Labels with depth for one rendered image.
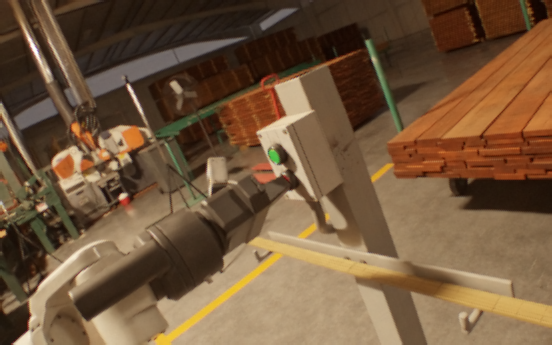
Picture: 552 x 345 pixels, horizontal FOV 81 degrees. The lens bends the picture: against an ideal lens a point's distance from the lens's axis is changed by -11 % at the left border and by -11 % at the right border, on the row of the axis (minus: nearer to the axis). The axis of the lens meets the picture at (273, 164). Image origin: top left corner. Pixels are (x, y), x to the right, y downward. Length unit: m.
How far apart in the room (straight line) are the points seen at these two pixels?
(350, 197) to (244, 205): 0.18
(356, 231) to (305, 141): 0.17
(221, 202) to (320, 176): 0.15
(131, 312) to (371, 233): 0.36
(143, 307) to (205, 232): 0.10
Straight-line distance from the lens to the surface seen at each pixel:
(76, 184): 8.70
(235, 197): 0.43
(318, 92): 0.52
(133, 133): 9.06
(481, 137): 1.98
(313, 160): 0.49
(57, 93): 9.45
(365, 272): 0.57
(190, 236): 0.40
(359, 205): 0.56
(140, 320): 0.40
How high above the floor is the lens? 1.33
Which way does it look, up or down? 13 degrees down
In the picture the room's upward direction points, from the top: 24 degrees counter-clockwise
